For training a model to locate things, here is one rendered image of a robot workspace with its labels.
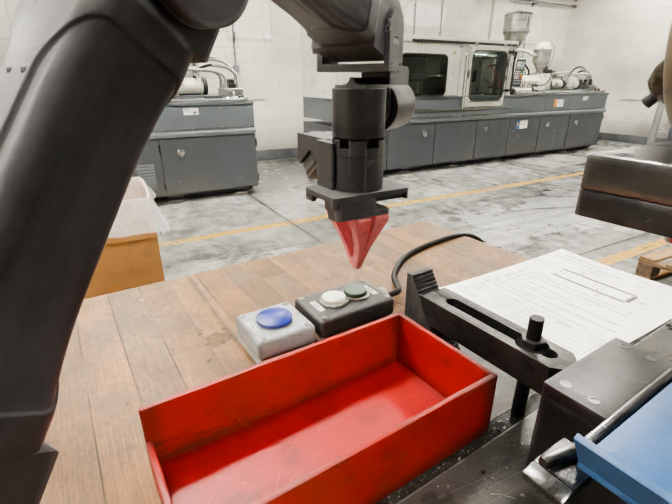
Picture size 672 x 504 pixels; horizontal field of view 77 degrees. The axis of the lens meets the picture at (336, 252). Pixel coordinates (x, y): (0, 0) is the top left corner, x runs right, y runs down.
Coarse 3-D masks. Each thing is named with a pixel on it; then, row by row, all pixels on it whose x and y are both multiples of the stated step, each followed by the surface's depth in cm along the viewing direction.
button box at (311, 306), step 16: (432, 240) 77; (480, 240) 86; (336, 288) 54; (368, 288) 54; (384, 288) 55; (400, 288) 58; (304, 304) 51; (320, 304) 50; (352, 304) 51; (368, 304) 51; (384, 304) 51; (320, 320) 47; (336, 320) 48; (352, 320) 49; (368, 320) 51; (320, 336) 48
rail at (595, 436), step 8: (664, 376) 29; (656, 384) 28; (664, 384) 28; (640, 392) 28; (648, 392) 28; (656, 392) 28; (632, 400) 27; (640, 400) 27; (648, 400) 27; (624, 408) 26; (632, 408) 26; (616, 416) 26; (624, 416) 26; (600, 424) 25; (608, 424) 25; (616, 424) 25; (592, 432) 24; (600, 432) 24; (608, 432) 25; (592, 440) 24; (600, 440) 24
